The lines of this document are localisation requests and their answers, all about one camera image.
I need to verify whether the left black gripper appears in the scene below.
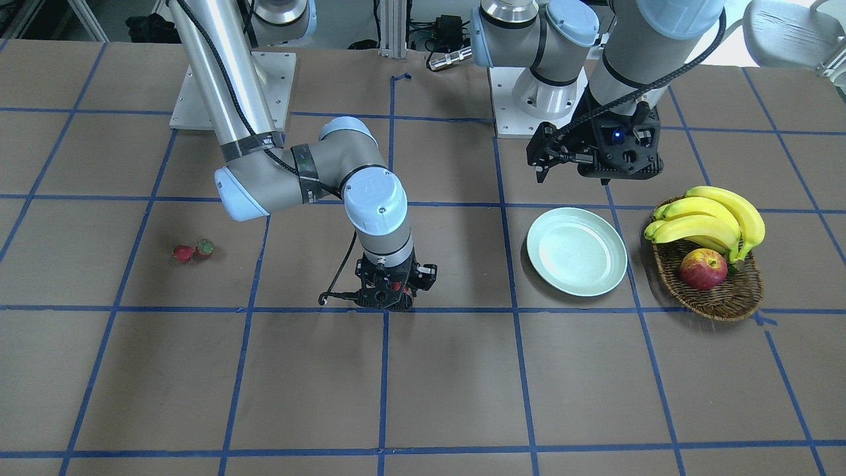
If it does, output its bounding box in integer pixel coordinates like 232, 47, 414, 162
576, 103, 664, 180

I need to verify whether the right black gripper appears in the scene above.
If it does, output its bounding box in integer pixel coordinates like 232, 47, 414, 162
354, 257, 438, 311

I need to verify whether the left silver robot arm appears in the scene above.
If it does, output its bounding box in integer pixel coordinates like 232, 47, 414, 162
469, 1, 727, 184

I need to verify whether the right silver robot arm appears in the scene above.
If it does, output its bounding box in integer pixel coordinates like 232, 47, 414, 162
169, 1, 436, 311

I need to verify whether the light green plate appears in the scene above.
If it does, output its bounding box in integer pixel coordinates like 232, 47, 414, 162
525, 208, 628, 296

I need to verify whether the yellow banana bunch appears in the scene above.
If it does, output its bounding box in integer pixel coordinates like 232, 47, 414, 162
643, 186, 765, 264

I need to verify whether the red apple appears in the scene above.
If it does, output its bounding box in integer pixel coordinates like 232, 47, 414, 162
679, 248, 728, 290

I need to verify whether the wicker fruit basket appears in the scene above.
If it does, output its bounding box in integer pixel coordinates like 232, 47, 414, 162
650, 196, 765, 322

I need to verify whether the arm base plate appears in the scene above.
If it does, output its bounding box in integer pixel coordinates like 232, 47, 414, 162
488, 67, 588, 139
170, 51, 297, 139

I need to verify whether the aluminium frame post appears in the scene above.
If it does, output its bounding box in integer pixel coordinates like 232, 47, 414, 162
377, 0, 408, 61

